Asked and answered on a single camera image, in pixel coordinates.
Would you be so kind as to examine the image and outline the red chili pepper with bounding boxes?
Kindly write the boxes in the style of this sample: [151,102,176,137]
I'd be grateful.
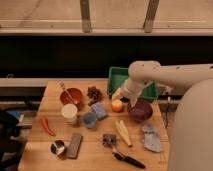
[41,117,56,136]

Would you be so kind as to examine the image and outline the blue cup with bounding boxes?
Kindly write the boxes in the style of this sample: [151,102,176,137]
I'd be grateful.
[82,112,97,129]

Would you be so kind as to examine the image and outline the silver metal cup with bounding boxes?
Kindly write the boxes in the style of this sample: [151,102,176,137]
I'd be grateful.
[50,140,66,156]

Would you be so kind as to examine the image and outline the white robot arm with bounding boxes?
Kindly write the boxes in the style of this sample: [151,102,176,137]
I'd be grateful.
[121,61,213,171]

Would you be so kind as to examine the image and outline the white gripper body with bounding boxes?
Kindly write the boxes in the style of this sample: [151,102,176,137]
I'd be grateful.
[121,79,142,107]

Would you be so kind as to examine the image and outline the yellow banana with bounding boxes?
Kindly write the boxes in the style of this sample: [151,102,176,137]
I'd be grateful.
[115,120,132,147]

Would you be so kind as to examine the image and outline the purple bowl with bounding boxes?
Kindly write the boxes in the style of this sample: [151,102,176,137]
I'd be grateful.
[127,99,153,122]

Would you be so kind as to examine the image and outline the blue sponge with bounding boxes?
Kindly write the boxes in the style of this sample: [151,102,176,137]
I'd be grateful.
[91,102,108,120]

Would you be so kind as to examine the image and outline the apple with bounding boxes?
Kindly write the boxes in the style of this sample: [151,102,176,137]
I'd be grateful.
[111,99,123,113]

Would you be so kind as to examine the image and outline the grey sharpening stone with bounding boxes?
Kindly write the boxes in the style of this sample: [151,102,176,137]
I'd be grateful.
[66,133,82,159]

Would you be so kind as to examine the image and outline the silver fork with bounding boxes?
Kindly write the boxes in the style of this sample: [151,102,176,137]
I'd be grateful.
[60,82,76,104]

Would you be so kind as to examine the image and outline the black handled peeler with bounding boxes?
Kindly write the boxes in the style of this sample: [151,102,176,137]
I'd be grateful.
[112,147,146,169]

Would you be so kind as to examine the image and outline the purple grapes bunch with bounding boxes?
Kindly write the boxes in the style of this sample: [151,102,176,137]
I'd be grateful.
[87,86,103,106]

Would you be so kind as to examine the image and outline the white cup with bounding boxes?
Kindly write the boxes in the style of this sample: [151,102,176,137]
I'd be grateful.
[61,104,78,125]

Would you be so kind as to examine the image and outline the green bin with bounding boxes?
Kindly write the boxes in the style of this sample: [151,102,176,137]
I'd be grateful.
[107,67,158,102]

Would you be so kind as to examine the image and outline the blue grey cloth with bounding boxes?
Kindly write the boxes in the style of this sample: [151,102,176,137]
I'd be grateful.
[142,123,163,153]

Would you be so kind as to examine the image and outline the red bowl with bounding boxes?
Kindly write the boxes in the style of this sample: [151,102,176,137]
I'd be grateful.
[60,88,82,105]

